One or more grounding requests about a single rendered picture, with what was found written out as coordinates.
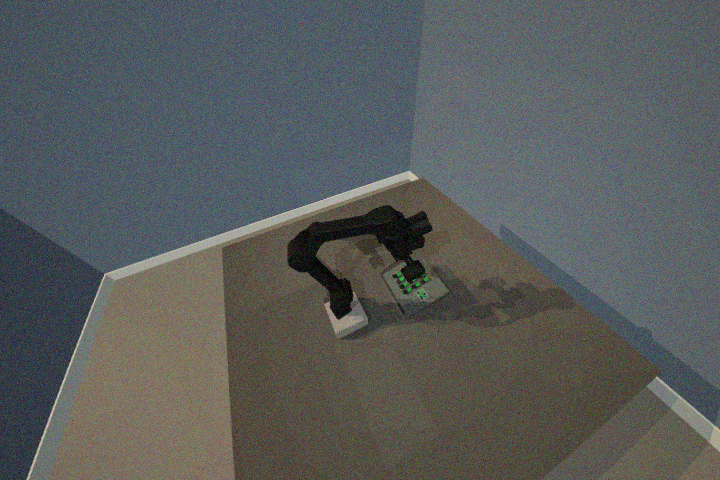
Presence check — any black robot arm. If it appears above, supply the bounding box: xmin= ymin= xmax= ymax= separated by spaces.
xmin=288 ymin=205 xmax=433 ymax=320

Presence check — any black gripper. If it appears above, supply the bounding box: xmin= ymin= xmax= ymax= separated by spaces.
xmin=383 ymin=240 xmax=425 ymax=282

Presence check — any dark grey switch panel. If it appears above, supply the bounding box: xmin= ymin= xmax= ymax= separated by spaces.
xmin=383 ymin=253 xmax=450 ymax=318

